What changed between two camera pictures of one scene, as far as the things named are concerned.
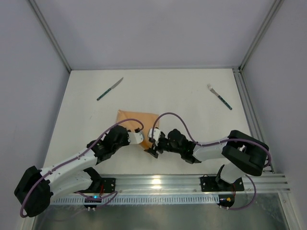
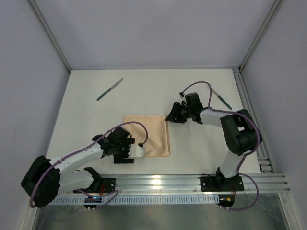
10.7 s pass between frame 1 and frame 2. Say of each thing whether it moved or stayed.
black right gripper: moved
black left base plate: stayed
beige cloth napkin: moved
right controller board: stayed
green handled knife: stayed
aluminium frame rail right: stayed
